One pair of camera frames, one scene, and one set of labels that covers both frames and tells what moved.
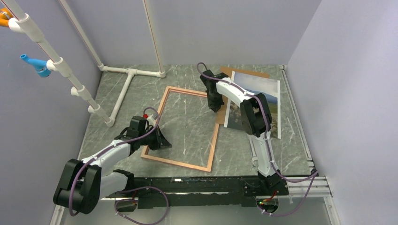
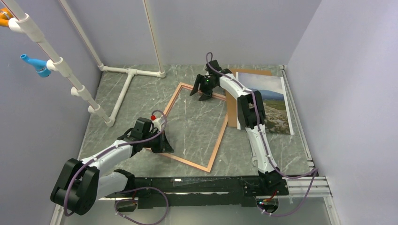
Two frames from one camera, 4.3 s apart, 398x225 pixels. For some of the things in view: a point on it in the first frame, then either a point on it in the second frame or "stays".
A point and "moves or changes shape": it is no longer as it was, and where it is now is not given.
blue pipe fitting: [40, 65] stays
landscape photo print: [270, 88] moves or changes shape
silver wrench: [254, 158] stays
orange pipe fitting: [5, 16] stays
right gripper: [215, 107] to [207, 94]
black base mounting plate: [195, 191] stays
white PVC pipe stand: [19, 21] stays
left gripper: [160, 142] stays
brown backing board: [222, 114] moves or changes shape
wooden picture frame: [168, 89] to [219, 137]
